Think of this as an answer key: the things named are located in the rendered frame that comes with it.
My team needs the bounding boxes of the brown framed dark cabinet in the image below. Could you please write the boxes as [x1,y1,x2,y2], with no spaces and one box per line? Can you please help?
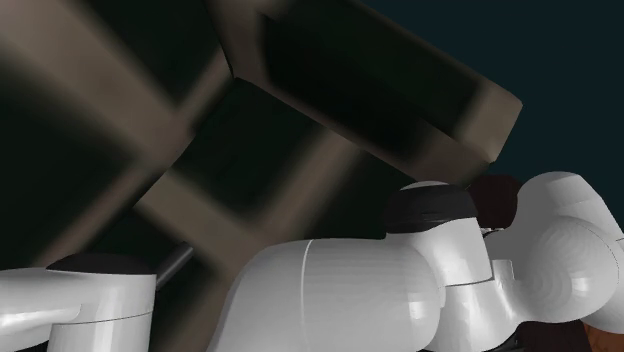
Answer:
[0,0,524,352]

